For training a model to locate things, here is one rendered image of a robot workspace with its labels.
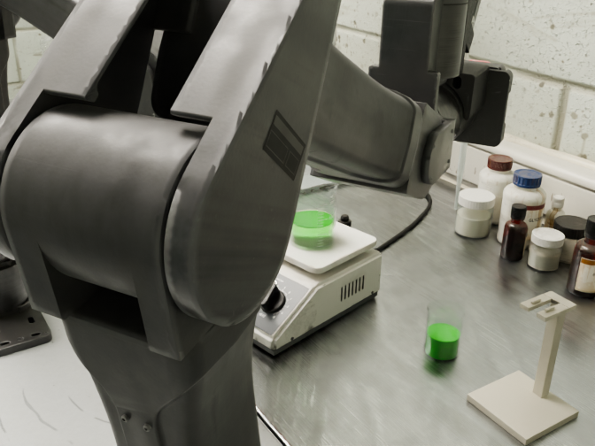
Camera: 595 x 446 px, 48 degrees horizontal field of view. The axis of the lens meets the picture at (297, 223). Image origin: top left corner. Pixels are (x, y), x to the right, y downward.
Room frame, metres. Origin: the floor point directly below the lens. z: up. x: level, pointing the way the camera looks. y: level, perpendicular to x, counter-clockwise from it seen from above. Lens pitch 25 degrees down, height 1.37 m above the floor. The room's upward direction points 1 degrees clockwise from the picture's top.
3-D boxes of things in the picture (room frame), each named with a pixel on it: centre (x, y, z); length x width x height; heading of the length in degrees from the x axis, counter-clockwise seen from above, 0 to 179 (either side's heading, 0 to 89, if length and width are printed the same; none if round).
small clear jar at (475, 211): (0.99, -0.28, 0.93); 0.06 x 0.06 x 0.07
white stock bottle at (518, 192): (0.96, -0.35, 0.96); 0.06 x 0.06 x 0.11
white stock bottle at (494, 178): (1.04, -0.33, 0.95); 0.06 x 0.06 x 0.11
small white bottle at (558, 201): (0.97, -0.41, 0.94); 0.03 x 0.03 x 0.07
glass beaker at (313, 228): (0.77, -0.02, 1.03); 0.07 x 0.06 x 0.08; 126
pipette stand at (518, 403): (0.56, -0.24, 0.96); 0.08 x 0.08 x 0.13; 32
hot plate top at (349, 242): (0.78, -0.02, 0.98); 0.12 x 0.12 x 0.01; 46
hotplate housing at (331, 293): (0.76, -0.01, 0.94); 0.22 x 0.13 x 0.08; 136
